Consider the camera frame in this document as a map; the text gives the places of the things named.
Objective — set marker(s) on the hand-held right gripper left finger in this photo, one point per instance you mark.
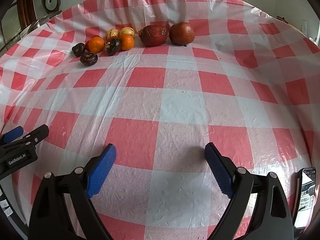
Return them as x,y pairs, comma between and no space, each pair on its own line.
102,172

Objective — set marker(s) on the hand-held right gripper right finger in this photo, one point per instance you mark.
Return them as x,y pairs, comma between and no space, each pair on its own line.
220,172

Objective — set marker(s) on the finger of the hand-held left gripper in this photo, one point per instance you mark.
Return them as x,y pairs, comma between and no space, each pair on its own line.
13,133
38,133

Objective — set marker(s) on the small orange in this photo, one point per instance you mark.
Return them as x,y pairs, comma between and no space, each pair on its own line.
97,45
127,42

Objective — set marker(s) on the yellow striped pepino melon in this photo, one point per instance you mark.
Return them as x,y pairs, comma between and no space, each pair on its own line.
112,33
127,31

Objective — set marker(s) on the large orange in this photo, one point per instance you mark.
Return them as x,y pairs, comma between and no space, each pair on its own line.
182,33

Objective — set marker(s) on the wrinkled red apple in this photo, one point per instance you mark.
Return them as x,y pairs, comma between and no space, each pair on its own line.
153,36

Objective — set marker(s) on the red white checkered tablecloth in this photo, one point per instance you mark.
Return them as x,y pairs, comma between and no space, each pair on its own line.
175,100

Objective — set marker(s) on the black smartphone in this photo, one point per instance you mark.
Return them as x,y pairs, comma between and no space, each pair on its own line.
303,197

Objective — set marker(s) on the dark brown water chestnut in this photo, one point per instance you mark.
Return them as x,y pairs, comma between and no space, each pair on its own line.
78,49
88,59
113,47

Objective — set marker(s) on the white wall switch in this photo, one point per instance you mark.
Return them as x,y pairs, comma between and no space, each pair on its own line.
304,26

